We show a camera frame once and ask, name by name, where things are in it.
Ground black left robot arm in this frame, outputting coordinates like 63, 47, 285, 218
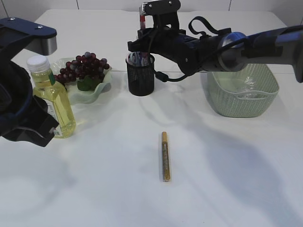
0, 35, 59, 147

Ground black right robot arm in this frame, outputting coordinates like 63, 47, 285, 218
127, 12, 303, 83

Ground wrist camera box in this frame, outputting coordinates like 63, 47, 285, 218
139, 0, 181, 16
0, 17, 57, 60

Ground green ruffled glass plate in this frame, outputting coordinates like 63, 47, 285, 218
51, 58, 112, 105

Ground black mesh pen holder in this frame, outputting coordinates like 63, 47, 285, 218
125, 55, 155, 96

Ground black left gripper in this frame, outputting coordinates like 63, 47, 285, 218
0, 95, 59, 147

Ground blue capped scissors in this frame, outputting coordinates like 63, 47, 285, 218
134, 52, 147, 67

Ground clear plastic sheet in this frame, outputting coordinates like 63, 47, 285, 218
239, 76, 257, 99

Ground yellow oil bottle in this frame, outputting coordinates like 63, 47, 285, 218
27, 55, 76, 139

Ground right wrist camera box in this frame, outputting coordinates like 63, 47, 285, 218
139, 0, 181, 16

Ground gold glitter pen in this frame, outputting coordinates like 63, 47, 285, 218
161, 131, 171, 182

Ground purple artificial grape bunch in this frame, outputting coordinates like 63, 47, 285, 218
54, 52, 110, 91

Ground red glitter pen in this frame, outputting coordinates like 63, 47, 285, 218
139, 15, 146, 30

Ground pink capped scissors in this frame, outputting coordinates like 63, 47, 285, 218
127, 52, 136, 67

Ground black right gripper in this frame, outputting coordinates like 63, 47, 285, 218
127, 12, 189, 71

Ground silver glitter pen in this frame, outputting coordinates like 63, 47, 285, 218
147, 53, 154, 67

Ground green plastic woven basket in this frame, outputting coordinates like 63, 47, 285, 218
207, 64, 279, 118

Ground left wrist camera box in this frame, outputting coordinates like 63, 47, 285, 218
0, 17, 57, 60

